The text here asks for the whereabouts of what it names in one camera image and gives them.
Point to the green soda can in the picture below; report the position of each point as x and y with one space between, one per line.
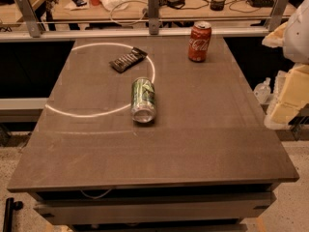
143 108

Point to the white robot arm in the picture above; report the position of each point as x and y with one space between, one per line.
293 95

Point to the red Coca-Cola can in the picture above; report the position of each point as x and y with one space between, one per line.
199 41

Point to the black snack bar wrapper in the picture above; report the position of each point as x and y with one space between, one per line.
128 60

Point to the black power adapter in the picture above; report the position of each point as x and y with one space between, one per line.
175 3

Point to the clear sanitizer bottle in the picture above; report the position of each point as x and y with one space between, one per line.
262 91

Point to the white crumpled cloth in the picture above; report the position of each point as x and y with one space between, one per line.
110 5

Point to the black round container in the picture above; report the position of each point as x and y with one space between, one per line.
217 5

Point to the middle metal bracket post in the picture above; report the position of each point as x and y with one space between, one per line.
153 15

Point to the metal bracket post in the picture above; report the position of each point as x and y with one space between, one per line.
276 14
30 18
153 15

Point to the left metal bracket post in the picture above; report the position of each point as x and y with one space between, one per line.
30 18

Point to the right metal bracket post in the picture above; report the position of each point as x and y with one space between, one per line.
276 14

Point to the black clamp handle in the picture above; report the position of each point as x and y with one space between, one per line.
10 207

